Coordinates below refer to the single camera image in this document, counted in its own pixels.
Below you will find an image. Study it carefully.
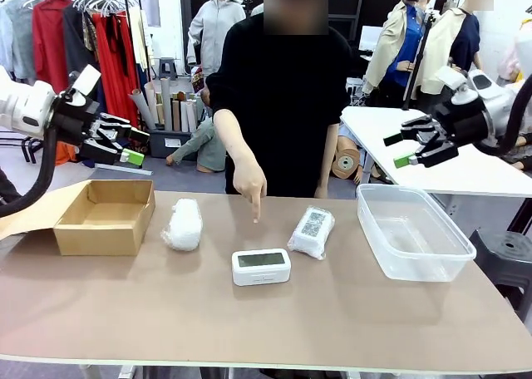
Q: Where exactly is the mannequin in blue shirt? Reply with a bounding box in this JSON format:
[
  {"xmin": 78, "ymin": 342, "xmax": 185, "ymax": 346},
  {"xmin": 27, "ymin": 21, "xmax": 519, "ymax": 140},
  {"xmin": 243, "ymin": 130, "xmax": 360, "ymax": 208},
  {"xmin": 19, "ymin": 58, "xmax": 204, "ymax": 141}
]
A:
[{"xmin": 362, "ymin": 0, "xmax": 438, "ymax": 108}]

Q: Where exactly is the white paper roll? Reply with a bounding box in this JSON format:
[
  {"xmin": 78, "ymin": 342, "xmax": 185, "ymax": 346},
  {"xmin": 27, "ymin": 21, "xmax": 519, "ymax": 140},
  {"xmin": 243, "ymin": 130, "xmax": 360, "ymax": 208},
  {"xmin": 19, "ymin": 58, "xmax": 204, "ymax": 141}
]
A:
[{"xmin": 185, "ymin": 99, "xmax": 198, "ymax": 133}]

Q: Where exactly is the slanted grey paper roll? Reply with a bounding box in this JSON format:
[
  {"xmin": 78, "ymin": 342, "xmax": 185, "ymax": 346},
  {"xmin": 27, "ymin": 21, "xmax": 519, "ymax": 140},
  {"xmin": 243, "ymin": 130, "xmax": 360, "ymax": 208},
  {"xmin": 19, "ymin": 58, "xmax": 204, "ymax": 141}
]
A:
[{"xmin": 128, "ymin": 88, "xmax": 157, "ymax": 130}]

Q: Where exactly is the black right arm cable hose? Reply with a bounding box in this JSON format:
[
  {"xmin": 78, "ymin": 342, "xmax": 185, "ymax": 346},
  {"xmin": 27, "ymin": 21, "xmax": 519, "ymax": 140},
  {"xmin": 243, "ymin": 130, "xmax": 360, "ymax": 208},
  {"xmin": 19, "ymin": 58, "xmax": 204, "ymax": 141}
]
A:
[{"xmin": 477, "ymin": 74, "xmax": 532, "ymax": 156}]

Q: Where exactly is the brown cardboard spool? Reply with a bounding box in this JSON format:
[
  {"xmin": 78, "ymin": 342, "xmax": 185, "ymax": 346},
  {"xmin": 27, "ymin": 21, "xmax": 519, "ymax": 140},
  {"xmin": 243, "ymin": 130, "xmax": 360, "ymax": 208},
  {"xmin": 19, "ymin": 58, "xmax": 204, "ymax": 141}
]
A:
[{"xmin": 332, "ymin": 135, "xmax": 362, "ymax": 183}]

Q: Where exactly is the person's left forearm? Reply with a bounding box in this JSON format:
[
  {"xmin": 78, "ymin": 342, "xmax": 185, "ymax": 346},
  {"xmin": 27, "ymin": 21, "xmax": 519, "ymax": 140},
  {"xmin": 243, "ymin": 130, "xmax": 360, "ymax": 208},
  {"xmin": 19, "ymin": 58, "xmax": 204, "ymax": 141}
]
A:
[{"xmin": 316, "ymin": 123, "xmax": 340, "ymax": 187}]

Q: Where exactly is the unwrapped white digital clock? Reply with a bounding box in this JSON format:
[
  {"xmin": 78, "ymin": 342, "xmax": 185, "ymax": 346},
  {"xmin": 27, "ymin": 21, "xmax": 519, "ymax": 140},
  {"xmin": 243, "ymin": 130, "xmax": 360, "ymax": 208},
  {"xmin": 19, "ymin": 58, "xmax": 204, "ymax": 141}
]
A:
[{"xmin": 231, "ymin": 248, "xmax": 293, "ymax": 288}]

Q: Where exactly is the grey hanging coat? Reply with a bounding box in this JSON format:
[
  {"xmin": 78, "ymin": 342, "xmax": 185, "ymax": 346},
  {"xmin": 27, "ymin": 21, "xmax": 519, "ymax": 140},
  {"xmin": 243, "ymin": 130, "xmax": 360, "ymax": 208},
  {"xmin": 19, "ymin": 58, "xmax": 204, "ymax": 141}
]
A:
[{"xmin": 0, "ymin": 0, "xmax": 42, "ymax": 81}]

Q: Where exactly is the black plastic stool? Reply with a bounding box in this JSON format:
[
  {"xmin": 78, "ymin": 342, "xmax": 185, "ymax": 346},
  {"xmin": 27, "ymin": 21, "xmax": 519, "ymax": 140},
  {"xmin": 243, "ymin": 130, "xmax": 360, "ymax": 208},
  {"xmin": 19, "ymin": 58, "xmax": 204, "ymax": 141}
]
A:
[{"xmin": 469, "ymin": 228, "xmax": 532, "ymax": 310}]

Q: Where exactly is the person's right forearm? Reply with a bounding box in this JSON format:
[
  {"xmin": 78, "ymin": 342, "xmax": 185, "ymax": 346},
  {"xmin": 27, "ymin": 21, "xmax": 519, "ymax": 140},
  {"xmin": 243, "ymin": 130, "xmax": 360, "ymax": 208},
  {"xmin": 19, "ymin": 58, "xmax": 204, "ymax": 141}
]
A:
[{"xmin": 212, "ymin": 108, "xmax": 261, "ymax": 176}]

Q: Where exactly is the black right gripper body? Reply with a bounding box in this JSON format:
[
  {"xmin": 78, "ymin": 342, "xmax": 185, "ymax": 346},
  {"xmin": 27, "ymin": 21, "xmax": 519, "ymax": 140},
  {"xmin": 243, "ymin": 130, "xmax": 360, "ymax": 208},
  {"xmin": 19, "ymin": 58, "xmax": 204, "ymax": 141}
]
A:
[{"xmin": 434, "ymin": 97, "xmax": 490, "ymax": 147}]

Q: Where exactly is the dark grey storage bin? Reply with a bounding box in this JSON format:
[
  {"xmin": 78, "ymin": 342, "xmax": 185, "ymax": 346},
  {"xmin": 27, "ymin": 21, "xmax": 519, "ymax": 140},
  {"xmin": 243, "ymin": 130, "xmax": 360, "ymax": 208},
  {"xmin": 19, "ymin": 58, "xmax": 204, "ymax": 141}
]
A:
[{"xmin": 147, "ymin": 127, "xmax": 197, "ymax": 159}]

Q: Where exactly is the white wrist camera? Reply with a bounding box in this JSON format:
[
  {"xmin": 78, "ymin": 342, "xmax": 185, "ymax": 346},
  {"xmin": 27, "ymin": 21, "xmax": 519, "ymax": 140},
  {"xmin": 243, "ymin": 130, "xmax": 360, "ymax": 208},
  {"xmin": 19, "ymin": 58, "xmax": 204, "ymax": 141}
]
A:
[
  {"xmin": 435, "ymin": 65, "xmax": 475, "ymax": 106},
  {"xmin": 67, "ymin": 64, "xmax": 102, "ymax": 106}
]

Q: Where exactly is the white background table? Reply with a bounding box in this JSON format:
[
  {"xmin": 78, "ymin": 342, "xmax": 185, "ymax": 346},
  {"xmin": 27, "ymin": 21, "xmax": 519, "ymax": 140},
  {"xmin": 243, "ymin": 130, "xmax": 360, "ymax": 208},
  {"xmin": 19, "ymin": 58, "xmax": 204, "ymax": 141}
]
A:
[{"xmin": 339, "ymin": 106, "xmax": 532, "ymax": 199}]

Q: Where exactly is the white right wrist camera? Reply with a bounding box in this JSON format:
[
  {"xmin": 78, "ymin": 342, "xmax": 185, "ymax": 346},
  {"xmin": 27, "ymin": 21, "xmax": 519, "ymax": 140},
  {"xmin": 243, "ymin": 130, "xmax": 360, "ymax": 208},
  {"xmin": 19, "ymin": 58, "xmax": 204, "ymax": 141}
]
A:
[{"xmin": 435, "ymin": 65, "xmax": 475, "ymax": 106}]

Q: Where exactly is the beige paper roll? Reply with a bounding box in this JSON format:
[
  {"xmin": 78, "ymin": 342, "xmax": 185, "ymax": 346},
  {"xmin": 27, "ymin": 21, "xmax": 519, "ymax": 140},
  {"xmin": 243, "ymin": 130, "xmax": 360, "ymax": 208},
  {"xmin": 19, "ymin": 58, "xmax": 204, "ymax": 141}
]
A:
[{"xmin": 144, "ymin": 81, "xmax": 161, "ymax": 127}]

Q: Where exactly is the red pleated hanging dress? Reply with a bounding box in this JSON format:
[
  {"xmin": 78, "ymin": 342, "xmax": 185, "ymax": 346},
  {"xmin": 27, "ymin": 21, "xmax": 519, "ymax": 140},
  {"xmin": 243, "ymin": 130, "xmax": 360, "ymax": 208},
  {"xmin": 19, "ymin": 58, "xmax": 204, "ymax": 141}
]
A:
[{"xmin": 91, "ymin": 12, "xmax": 140, "ymax": 144}]

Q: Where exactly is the open brown cardboard box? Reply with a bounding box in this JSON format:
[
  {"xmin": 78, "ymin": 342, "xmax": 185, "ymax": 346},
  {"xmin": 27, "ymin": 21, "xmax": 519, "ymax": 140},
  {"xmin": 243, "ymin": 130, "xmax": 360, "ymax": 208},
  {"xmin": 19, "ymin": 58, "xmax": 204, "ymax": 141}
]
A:
[{"xmin": 0, "ymin": 179, "xmax": 157, "ymax": 257}]

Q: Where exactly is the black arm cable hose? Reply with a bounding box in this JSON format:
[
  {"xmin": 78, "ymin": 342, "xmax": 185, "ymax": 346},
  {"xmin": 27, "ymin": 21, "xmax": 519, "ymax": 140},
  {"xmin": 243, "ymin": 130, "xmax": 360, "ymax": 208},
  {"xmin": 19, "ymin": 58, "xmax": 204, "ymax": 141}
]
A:
[
  {"xmin": 477, "ymin": 74, "xmax": 532, "ymax": 156},
  {"xmin": 0, "ymin": 125, "xmax": 58, "ymax": 219}
]

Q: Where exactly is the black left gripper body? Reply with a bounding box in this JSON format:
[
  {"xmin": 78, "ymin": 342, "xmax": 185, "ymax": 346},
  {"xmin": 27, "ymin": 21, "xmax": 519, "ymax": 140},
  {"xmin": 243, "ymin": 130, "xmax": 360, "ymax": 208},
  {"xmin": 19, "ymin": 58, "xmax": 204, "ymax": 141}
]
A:
[{"xmin": 52, "ymin": 91, "xmax": 101, "ymax": 147}]

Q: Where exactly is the seated mannequin in green shirt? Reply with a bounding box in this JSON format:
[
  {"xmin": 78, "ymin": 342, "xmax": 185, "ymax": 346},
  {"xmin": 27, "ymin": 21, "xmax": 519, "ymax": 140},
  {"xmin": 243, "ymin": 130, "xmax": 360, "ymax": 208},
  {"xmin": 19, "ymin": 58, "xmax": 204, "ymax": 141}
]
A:
[{"xmin": 165, "ymin": 116, "xmax": 228, "ymax": 175}]

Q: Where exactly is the person torso in black shirt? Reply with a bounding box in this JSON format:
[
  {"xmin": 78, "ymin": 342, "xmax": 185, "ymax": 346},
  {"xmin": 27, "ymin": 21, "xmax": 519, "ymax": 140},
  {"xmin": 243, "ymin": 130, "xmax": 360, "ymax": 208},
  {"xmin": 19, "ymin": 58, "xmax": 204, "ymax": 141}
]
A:
[{"xmin": 204, "ymin": 12, "xmax": 352, "ymax": 199}]

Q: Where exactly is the clear plastic container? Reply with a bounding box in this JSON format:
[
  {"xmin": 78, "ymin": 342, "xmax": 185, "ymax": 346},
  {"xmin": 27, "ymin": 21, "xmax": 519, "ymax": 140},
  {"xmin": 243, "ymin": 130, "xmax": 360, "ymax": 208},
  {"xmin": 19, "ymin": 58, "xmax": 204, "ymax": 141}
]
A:
[{"xmin": 356, "ymin": 183, "xmax": 478, "ymax": 283}]

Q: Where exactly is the black clothes rack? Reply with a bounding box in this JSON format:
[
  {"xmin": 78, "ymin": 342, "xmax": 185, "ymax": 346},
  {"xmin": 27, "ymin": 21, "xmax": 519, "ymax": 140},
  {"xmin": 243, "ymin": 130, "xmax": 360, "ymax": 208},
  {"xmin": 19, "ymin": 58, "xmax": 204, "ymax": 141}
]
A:
[{"xmin": 0, "ymin": 0, "xmax": 145, "ymax": 170}]

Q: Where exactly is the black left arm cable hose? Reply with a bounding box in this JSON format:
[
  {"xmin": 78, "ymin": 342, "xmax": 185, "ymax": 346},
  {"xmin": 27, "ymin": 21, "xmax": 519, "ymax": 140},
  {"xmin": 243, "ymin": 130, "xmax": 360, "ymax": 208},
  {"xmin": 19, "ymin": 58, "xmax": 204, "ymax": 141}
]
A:
[{"xmin": 0, "ymin": 125, "xmax": 58, "ymax": 219}]

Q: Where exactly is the orange cloth pile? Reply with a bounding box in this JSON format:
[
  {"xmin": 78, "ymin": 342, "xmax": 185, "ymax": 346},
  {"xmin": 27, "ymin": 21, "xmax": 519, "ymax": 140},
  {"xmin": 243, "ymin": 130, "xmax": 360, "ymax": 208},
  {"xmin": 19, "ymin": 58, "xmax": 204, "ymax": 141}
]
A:
[{"xmin": 55, "ymin": 141, "xmax": 78, "ymax": 166}]

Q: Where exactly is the clock showing QR code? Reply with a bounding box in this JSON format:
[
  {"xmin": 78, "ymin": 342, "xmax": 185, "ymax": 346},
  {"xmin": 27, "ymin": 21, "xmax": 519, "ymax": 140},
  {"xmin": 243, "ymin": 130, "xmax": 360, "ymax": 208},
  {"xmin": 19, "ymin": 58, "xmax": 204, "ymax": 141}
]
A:
[{"xmin": 287, "ymin": 205, "xmax": 336, "ymax": 261}]

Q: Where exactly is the small grey stool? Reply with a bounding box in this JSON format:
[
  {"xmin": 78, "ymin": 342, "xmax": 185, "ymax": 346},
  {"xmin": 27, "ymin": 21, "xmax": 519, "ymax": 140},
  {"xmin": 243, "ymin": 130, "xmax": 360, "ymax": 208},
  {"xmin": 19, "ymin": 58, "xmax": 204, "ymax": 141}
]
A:
[{"xmin": 157, "ymin": 57, "xmax": 179, "ymax": 81}]

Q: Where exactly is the white monitor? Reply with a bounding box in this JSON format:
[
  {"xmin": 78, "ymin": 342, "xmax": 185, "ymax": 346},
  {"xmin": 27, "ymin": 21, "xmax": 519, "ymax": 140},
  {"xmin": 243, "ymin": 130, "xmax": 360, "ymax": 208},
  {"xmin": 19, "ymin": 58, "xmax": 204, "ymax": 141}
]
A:
[{"xmin": 357, "ymin": 24, "xmax": 384, "ymax": 52}]

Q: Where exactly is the mannequin in navy top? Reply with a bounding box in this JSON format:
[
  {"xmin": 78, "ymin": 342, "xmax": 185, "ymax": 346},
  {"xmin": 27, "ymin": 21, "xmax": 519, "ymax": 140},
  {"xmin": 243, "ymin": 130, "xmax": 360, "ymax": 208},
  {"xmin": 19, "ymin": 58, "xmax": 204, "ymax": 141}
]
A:
[{"xmin": 419, "ymin": 0, "xmax": 485, "ymax": 102}]

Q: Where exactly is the tall grey paper roll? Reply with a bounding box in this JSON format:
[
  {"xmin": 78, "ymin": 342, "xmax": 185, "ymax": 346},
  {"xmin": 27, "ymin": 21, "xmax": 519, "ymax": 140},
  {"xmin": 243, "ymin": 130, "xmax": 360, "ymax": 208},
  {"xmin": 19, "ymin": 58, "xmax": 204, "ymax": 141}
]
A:
[{"xmin": 160, "ymin": 76, "xmax": 174, "ymax": 131}]

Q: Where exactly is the cream hanging garment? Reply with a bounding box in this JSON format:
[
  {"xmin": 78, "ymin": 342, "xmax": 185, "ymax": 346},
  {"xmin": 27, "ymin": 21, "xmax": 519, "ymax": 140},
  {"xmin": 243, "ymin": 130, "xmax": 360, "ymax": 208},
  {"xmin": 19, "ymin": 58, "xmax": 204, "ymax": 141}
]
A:
[{"xmin": 128, "ymin": 8, "xmax": 151, "ymax": 71}]

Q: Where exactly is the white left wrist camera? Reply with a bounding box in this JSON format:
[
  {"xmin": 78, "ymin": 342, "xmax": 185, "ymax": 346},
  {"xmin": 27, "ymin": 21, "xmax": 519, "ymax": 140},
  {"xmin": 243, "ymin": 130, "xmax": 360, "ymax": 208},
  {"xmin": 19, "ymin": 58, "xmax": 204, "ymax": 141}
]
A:
[{"xmin": 67, "ymin": 64, "xmax": 102, "ymax": 106}]

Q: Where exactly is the black tripod pole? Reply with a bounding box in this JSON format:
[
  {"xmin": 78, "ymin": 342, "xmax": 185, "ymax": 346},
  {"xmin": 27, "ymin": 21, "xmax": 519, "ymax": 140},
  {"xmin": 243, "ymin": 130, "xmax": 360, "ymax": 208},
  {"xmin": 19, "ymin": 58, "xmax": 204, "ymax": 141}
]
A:
[{"xmin": 401, "ymin": 11, "xmax": 441, "ymax": 111}]

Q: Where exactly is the red hanging coat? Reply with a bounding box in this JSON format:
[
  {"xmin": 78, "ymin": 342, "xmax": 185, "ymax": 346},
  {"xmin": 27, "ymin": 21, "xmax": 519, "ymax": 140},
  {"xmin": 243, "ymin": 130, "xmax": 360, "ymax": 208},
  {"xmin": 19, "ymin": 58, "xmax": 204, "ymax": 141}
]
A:
[{"xmin": 32, "ymin": 0, "xmax": 76, "ymax": 94}]

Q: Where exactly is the mannequin in grey hoodie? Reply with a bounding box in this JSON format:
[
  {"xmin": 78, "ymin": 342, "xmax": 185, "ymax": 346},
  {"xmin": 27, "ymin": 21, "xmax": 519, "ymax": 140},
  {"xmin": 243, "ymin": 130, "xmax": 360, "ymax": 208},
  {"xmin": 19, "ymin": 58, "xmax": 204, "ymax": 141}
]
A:
[{"xmin": 186, "ymin": 0, "xmax": 247, "ymax": 79}]

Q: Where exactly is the white strip on floor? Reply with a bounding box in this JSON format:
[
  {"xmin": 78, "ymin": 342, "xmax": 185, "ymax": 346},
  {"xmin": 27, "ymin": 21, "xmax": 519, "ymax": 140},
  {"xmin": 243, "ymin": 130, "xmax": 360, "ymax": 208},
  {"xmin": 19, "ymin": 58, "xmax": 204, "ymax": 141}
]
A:
[{"xmin": 94, "ymin": 162, "xmax": 154, "ymax": 176}]

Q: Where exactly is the black hanging garment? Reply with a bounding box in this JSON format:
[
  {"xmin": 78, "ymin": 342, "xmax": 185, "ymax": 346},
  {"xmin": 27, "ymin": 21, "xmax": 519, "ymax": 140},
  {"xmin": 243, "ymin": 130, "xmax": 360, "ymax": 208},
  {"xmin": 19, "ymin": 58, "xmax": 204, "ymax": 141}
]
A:
[{"xmin": 62, "ymin": 4, "xmax": 103, "ymax": 118}]

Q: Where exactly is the person's right hand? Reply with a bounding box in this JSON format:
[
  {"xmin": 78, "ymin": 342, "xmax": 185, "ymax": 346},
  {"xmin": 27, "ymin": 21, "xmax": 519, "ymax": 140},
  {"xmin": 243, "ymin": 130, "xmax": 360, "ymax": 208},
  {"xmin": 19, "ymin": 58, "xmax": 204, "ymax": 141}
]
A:
[{"xmin": 231, "ymin": 162, "xmax": 268, "ymax": 224}]

